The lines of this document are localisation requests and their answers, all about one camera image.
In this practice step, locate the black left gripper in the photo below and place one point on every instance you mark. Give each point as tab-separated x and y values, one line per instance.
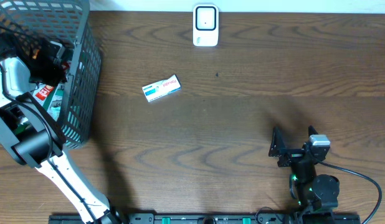
55	78

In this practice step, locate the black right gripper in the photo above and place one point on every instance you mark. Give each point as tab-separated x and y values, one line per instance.
292	155

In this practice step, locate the red snack stick sachet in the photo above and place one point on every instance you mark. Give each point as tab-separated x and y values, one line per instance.
43	92

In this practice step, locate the green white wipes packet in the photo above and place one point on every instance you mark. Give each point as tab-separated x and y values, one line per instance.
52	104

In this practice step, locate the white Panadol medicine box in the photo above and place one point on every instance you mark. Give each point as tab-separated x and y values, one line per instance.
161	88

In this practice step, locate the orange small carton box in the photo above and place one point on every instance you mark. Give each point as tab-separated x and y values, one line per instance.
34	56

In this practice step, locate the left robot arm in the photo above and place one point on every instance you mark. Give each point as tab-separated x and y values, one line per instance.
31	136

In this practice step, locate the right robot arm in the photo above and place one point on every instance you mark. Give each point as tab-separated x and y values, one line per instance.
317	194

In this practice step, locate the white barcode scanner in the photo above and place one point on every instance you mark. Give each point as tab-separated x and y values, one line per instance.
205	25

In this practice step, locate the grey plastic mesh basket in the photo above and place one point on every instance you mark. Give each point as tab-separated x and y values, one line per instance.
65	22

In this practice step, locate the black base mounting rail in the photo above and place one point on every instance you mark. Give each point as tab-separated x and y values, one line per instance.
265	218

